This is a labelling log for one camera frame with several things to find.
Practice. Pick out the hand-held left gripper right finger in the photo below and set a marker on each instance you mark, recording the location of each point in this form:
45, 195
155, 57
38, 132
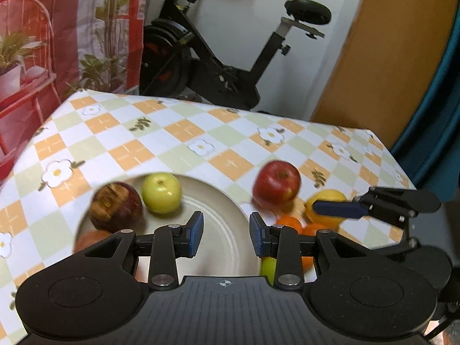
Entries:
256, 233

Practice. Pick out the cream round plate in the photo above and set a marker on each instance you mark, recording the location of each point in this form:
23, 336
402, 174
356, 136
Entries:
215, 215

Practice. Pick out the green apple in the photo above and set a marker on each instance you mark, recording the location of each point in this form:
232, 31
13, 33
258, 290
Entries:
161, 192
267, 266

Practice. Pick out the black exercise bike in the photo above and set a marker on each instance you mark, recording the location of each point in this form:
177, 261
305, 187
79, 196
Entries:
230, 75

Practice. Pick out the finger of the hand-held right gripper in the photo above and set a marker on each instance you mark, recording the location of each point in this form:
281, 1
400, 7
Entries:
334, 209

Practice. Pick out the wooden board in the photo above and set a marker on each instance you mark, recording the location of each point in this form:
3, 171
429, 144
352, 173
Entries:
377, 61

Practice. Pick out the yellow lemon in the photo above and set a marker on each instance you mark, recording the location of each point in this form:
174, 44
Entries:
329, 196

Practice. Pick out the printed backdrop cloth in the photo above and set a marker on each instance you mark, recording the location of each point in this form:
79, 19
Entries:
72, 25

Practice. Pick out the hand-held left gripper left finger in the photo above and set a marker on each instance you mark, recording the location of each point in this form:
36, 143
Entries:
197, 230

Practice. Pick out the dull red apple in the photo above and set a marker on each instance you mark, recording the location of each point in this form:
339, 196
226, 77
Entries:
90, 240

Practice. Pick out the dark purple mangosteen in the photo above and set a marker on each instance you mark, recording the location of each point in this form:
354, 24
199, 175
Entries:
115, 208

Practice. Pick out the large red apple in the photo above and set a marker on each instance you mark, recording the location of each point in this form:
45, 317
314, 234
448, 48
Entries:
276, 185

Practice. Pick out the teal curtain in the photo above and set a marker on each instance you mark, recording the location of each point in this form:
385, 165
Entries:
442, 115

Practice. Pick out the small orange mandarin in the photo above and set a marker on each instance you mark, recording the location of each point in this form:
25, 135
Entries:
314, 229
289, 222

